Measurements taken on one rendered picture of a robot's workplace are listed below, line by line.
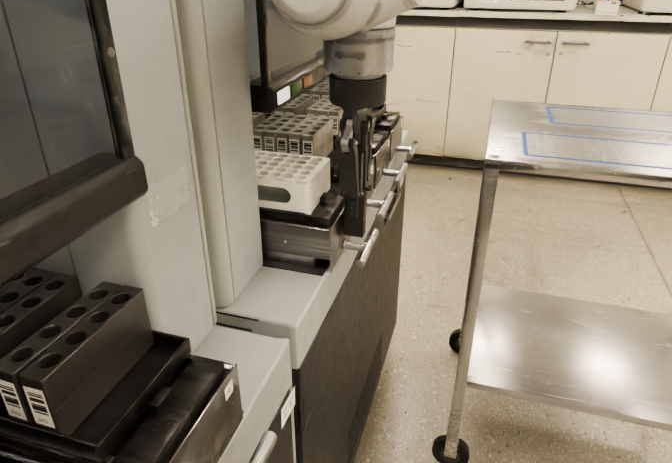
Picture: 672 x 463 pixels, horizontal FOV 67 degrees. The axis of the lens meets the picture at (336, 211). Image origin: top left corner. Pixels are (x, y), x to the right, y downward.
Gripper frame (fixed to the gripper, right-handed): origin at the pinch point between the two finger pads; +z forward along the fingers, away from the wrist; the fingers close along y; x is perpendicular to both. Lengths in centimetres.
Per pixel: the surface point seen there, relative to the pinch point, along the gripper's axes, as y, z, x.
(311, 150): -9.3, -5.6, -10.0
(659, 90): -229, 25, 99
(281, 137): -9.5, -7.2, -15.3
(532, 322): -52, 52, 35
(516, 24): -233, -3, 26
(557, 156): -28.8, -2.0, 29.8
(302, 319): 17.3, 6.9, -2.1
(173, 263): 28.5, -6.5, -11.1
